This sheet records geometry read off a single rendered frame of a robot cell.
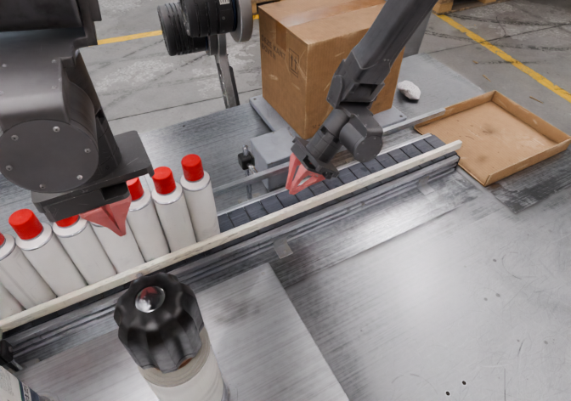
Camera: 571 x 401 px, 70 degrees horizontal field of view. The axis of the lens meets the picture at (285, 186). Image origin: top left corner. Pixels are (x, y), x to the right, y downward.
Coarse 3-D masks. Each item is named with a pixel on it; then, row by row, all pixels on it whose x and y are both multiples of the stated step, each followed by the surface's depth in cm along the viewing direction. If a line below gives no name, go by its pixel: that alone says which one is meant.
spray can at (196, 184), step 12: (192, 156) 68; (192, 168) 66; (180, 180) 70; (192, 180) 68; (204, 180) 69; (192, 192) 69; (204, 192) 70; (192, 204) 71; (204, 204) 72; (192, 216) 74; (204, 216) 74; (216, 216) 77; (204, 228) 76; (216, 228) 78
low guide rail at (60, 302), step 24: (456, 144) 96; (408, 168) 93; (336, 192) 86; (264, 216) 81; (288, 216) 83; (216, 240) 77; (144, 264) 73; (168, 264) 75; (96, 288) 70; (24, 312) 66; (48, 312) 68
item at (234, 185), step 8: (432, 112) 97; (440, 112) 98; (408, 120) 95; (416, 120) 95; (424, 120) 97; (384, 128) 93; (392, 128) 93; (400, 128) 94; (272, 168) 84; (280, 168) 84; (288, 168) 85; (248, 176) 82; (256, 176) 82; (264, 176) 83; (272, 176) 84; (224, 184) 80; (232, 184) 80; (240, 184) 81; (248, 184) 82; (216, 192) 79; (224, 192) 80; (128, 224) 74
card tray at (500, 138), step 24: (480, 96) 119; (504, 96) 119; (432, 120) 116; (456, 120) 117; (480, 120) 117; (504, 120) 117; (528, 120) 115; (480, 144) 109; (504, 144) 109; (528, 144) 109; (552, 144) 109; (480, 168) 102; (504, 168) 97
